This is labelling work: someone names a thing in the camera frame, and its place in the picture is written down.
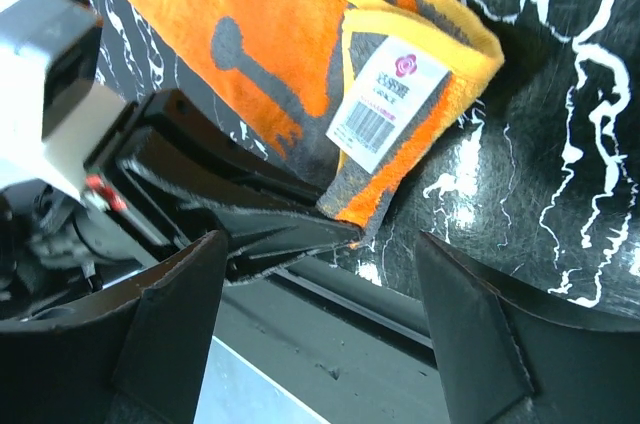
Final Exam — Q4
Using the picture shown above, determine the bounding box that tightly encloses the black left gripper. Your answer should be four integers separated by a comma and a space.
1, 89, 360, 304

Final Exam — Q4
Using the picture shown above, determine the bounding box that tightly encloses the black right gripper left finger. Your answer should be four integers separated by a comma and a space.
1, 232, 227, 423

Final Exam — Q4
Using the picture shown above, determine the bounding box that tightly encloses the orange and grey towel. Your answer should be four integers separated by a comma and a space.
128, 0, 504, 239

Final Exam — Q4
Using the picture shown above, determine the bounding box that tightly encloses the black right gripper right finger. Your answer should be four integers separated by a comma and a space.
415, 233, 639, 423

